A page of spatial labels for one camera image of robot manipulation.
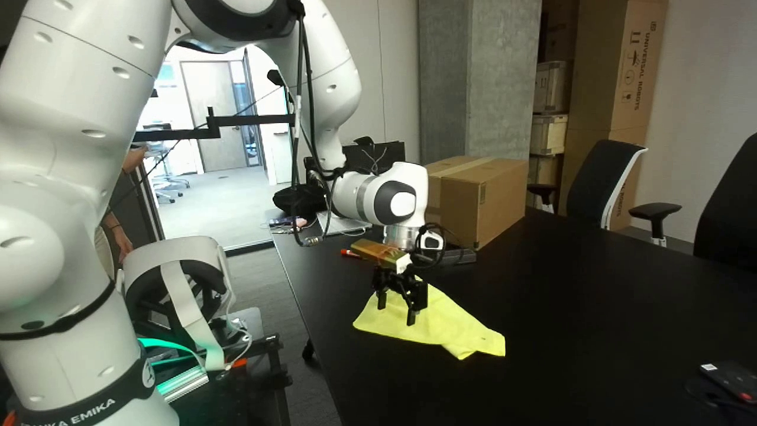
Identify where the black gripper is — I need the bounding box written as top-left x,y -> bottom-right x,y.
373,252 -> 428,323

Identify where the yellow-green towel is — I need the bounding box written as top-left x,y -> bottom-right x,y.
352,287 -> 506,359

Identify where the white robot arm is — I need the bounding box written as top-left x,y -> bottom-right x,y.
0,0 -> 428,426

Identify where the brown cardboard box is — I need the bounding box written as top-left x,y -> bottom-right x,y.
427,157 -> 528,248

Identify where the white-backed black office chair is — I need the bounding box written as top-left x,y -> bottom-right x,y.
566,139 -> 647,229

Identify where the tall cardboard box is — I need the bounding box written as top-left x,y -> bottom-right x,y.
558,0 -> 670,210

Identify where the near left black office chair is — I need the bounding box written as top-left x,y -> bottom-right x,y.
693,134 -> 757,269

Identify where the small black remote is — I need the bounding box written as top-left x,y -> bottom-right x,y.
701,362 -> 757,404

